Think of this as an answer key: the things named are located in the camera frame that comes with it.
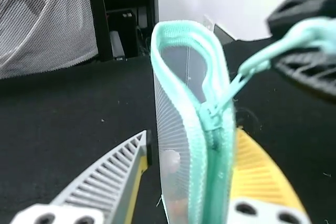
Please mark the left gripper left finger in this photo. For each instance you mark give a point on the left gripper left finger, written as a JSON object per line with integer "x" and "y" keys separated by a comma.
{"x": 105, "y": 179}

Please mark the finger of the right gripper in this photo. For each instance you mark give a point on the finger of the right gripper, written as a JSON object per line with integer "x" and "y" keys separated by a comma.
{"x": 312, "y": 74}
{"x": 309, "y": 1}

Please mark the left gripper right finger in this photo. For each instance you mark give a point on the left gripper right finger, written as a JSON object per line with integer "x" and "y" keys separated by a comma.
{"x": 257, "y": 176}

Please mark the clear pouch with mint zipper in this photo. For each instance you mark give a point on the clear pouch with mint zipper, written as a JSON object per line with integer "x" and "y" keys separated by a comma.
{"x": 170, "y": 119}

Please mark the mesh back office chair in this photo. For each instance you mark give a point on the mesh back office chair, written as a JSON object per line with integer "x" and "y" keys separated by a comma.
{"x": 47, "y": 24}

